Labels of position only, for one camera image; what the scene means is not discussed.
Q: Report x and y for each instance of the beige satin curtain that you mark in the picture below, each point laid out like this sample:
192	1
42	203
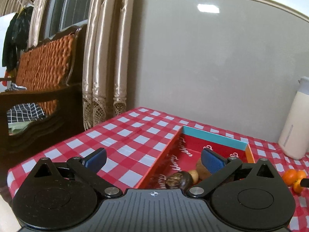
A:
105	63

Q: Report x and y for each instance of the orange mandarin by jug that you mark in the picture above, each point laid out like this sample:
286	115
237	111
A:
301	174

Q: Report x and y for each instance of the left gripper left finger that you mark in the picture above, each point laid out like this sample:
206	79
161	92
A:
86	169

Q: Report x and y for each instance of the red white checkered tablecloth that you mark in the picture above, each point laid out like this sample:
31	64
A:
48	196

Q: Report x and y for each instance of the colourful cardboard box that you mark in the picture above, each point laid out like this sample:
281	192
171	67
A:
184	150

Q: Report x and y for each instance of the cream grey thermos jug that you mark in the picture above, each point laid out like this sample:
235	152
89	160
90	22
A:
294	136

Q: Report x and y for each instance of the dark orange mandarin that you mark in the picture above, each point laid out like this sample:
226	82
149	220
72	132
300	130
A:
290	177

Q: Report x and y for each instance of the small front orange mandarin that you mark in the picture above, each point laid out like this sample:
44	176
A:
297	188

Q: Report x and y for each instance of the wooden sofa orange cushion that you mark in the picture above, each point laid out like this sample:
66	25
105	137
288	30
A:
52	73

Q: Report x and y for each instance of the black white checked cloth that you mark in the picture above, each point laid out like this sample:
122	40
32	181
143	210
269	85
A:
25	113

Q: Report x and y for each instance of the dark brown passion fruit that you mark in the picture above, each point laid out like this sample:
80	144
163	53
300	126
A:
180	180

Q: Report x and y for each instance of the dark hanging clothes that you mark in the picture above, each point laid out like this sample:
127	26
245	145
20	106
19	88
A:
16	38

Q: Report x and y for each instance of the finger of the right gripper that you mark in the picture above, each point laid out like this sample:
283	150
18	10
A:
304	183

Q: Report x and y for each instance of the brown kiwi fruit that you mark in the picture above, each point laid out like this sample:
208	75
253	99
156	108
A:
201	170

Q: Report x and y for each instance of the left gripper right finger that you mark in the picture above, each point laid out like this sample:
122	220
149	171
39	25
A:
220	168

